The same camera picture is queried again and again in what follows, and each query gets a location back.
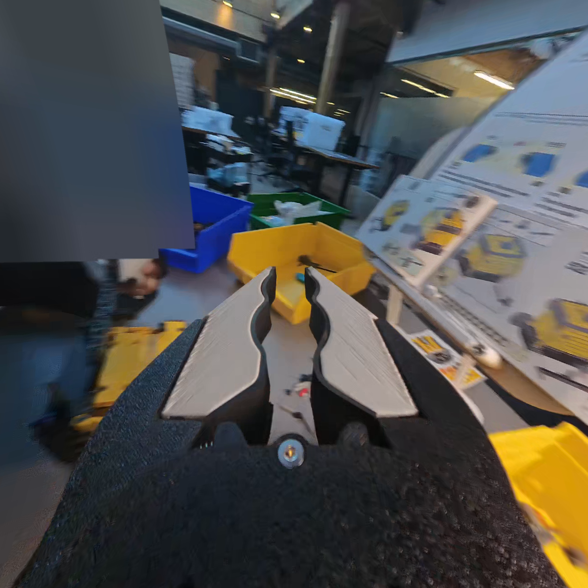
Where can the pile of small brick parts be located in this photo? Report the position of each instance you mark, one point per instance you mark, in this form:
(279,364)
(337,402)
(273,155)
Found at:
(301,384)

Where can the blue plastic bin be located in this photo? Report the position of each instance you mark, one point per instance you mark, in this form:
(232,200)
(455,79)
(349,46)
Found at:
(216,225)

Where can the grey desk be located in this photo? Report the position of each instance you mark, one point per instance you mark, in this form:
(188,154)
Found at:
(289,344)

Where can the yellow plastic box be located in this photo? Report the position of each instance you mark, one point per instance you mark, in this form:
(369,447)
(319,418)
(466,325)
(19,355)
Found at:
(551,487)

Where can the clear plastic bag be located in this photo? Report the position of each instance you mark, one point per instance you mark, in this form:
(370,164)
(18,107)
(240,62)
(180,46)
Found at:
(296,210)

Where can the green plastic bin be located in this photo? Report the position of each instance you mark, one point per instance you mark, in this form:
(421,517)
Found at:
(317,220)

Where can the printed instruction booklet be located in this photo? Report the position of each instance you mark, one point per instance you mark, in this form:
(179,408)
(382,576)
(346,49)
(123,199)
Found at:
(514,230)

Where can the yellow plastic bin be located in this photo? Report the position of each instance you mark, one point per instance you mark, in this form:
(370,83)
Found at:
(262,257)

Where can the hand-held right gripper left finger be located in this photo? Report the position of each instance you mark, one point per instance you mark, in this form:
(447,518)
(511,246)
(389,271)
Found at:
(216,367)

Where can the sticker sheet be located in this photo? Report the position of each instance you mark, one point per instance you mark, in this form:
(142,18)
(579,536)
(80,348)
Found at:
(441,354)

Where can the wooden table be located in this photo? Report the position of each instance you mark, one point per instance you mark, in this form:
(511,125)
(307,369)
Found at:
(331,158)

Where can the person's left hand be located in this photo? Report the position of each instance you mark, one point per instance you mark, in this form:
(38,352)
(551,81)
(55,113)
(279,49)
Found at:
(142,276)

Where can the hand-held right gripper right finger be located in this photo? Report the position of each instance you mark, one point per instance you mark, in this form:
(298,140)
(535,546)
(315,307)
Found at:
(363,363)

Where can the person's left forearm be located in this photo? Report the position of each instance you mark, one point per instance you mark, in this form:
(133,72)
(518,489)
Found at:
(46,285)

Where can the black yellow toy brick vehicle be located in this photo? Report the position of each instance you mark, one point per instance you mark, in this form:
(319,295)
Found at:
(129,367)

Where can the white storage box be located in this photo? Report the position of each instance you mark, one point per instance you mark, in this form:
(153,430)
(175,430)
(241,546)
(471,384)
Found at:
(312,129)

